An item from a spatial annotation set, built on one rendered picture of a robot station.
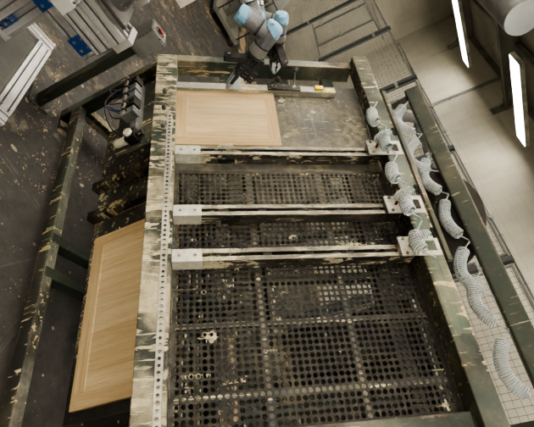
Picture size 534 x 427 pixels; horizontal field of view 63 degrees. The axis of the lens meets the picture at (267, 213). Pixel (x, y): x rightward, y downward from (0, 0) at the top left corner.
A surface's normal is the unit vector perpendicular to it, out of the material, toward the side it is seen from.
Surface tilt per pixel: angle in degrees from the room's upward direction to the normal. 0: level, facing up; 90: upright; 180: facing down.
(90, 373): 90
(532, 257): 90
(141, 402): 57
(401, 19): 90
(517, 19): 89
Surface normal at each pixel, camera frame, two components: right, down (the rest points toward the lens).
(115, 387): -0.43, -0.49
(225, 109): 0.12, -0.59
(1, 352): 0.89, -0.33
